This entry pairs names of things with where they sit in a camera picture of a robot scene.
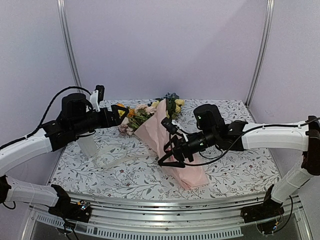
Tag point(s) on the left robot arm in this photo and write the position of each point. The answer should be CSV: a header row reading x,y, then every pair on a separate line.
x,y
79,117

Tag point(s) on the white ribbed ceramic vase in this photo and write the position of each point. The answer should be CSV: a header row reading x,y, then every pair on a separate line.
x,y
87,144

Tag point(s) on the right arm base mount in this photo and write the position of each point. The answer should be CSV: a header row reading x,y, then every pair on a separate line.
x,y
267,209

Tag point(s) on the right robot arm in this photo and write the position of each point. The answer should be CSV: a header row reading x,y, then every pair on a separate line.
x,y
240,136

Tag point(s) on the left aluminium frame post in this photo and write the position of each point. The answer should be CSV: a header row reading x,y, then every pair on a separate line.
x,y
61,7

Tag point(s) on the aluminium front rail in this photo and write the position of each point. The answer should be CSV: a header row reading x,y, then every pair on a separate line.
x,y
139,219

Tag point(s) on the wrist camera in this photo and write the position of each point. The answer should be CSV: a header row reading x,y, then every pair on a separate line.
x,y
173,128
96,97

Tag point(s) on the artificial flower bouquet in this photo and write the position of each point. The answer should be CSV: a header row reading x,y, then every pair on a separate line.
x,y
144,111

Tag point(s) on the pink wrapping paper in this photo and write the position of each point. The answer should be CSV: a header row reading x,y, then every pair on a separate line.
x,y
155,136

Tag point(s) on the right aluminium frame post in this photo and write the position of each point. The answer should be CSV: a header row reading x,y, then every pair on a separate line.
x,y
267,25

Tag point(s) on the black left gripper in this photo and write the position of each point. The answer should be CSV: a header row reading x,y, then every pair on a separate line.
x,y
116,121

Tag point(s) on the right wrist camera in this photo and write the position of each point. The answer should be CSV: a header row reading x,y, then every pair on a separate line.
x,y
173,128

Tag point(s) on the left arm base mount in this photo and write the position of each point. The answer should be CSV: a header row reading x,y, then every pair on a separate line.
x,y
65,209

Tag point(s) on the floral patterned tablecloth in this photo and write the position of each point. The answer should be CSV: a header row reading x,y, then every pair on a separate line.
x,y
236,174

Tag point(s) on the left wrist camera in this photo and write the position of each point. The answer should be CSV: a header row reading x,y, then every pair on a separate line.
x,y
96,97

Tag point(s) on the aluminium frame post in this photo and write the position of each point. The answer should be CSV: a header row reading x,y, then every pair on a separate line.
x,y
61,7
267,25

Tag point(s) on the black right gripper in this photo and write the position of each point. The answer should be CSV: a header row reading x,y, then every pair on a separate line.
x,y
181,150

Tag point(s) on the cream printed ribbon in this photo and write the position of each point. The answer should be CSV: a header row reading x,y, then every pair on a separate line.
x,y
115,154

